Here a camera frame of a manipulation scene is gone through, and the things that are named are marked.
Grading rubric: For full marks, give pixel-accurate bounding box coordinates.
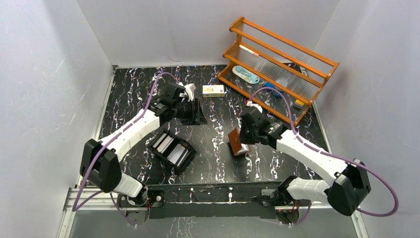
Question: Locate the brown leather card holder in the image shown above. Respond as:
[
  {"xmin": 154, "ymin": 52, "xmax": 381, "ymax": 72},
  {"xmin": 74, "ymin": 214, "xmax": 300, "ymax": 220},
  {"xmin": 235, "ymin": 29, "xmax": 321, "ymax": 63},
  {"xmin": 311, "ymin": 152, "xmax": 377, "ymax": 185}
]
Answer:
[{"xmin": 228, "ymin": 127, "xmax": 251, "ymax": 156}]

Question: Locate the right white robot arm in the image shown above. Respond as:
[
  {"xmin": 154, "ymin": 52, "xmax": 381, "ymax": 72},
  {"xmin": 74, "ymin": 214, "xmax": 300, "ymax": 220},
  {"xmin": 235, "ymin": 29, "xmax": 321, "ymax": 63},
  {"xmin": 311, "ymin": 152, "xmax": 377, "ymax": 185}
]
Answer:
[{"xmin": 239, "ymin": 107, "xmax": 371, "ymax": 216}]

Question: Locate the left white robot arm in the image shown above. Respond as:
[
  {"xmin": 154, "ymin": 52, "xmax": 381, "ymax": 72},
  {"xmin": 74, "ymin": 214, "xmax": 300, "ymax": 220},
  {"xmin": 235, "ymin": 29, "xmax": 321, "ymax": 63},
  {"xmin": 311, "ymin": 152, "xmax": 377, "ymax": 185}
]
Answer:
[{"xmin": 80, "ymin": 83, "xmax": 207, "ymax": 206}]

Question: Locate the black card tray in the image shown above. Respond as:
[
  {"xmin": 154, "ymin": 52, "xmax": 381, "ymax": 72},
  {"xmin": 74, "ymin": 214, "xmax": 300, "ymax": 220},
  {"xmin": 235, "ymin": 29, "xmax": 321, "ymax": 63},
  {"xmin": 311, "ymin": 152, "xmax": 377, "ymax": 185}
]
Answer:
[{"xmin": 148, "ymin": 128, "xmax": 196, "ymax": 175}]

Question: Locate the white card in tray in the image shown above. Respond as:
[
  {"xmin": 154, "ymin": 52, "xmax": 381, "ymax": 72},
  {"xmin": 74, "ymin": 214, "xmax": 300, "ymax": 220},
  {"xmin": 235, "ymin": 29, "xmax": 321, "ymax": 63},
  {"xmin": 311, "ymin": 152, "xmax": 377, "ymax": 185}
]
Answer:
[
  {"xmin": 155, "ymin": 135, "xmax": 173, "ymax": 153},
  {"xmin": 167, "ymin": 144, "xmax": 189, "ymax": 166}
]

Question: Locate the small yellow white box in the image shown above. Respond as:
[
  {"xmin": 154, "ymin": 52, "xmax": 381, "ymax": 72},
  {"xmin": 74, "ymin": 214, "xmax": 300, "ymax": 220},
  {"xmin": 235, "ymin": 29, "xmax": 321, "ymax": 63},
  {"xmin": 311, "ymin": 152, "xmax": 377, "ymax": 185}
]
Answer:
[{"xmin": 202, "ymin": 85, "xmax": 225, "ymax": 98}]

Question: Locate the blue round cap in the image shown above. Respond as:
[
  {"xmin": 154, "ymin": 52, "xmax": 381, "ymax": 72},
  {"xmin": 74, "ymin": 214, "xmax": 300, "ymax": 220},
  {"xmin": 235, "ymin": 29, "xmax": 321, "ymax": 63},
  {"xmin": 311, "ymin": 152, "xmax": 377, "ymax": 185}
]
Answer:
[
  {"xmin": 272, "ymin": 89, "xmax": 283, "ymax": 98},
  {"xmin": 264, "ymin": 82, "xmax": 274, "ymax": 92}
]

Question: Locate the yellow black small block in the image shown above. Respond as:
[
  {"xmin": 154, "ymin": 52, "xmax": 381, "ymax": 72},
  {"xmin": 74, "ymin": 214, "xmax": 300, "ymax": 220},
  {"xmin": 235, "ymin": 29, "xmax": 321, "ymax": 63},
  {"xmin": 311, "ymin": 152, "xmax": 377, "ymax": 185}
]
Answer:
[{"xmin": 292, "ymin": 99, "xmax": 305, "ymax": 110}]

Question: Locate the light blue packaged item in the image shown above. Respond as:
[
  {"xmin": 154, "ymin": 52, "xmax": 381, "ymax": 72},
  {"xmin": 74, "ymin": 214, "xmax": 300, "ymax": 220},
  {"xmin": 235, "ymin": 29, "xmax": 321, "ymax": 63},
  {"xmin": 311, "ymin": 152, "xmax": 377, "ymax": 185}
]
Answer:
[{"xmin": 232, "ymin": 65, "xmax": 260, "ymax": 84}]

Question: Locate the orange wooden shelf rack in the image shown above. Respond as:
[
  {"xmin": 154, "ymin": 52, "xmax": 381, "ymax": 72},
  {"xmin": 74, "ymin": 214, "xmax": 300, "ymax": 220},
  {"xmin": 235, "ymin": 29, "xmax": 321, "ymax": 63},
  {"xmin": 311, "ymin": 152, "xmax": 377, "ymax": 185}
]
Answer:
[{"xmin": 218, "ymin": 16, "xmax": 340, "ymax": 125}]

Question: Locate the white pink marker pen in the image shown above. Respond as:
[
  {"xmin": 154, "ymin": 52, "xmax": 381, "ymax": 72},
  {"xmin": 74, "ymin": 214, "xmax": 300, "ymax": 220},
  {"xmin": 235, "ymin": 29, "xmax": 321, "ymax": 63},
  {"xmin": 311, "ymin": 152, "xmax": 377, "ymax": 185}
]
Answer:
[{"xmin": 239, "ymin": 45, "xmax": 259, "ymax": 57}]

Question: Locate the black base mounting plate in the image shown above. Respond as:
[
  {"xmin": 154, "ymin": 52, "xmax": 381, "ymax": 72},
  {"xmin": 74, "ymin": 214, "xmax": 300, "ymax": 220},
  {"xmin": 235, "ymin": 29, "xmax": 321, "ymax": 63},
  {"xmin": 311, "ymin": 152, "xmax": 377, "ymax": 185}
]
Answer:
[{"xmin": 144, "ymin": 181, "xmax": 313, "ymax": 220}]

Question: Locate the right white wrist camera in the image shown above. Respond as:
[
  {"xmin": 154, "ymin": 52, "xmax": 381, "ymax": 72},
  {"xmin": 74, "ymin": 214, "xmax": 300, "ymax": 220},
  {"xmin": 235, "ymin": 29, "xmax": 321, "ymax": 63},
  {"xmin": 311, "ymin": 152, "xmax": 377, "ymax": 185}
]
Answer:
[{"xmin": 246, "ymin": 100, "xmax": 263, "ymax": 113}]

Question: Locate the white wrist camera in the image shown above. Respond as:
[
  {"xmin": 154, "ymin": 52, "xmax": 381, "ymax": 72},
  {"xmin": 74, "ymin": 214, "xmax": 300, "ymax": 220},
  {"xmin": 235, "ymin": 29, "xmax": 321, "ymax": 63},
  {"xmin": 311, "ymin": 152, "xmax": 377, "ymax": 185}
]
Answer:
[
  {"xmin": 177, "ymin": 82, "xmax": 196, "ymax": 101},
  {"xmin": 246, "ymin": 100, "xmax": 263, "ymax": 113}
]

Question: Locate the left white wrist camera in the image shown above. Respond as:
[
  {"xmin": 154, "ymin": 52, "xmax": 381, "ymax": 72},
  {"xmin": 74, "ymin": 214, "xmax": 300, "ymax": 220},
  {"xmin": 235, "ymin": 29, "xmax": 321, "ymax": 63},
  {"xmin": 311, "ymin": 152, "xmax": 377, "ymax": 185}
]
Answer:
[{"xmin": 177, "ymin": 82, "xmax": 196, "ymax": 101}]

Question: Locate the aluminium frame rail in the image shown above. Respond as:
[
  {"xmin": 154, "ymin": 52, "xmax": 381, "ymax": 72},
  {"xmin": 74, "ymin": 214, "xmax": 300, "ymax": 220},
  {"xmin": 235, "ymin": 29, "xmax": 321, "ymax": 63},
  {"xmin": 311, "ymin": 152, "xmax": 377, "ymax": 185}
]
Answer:
[{"xmin": 58, "ymin": 188, "xmax": 367, "ymax": 238}]

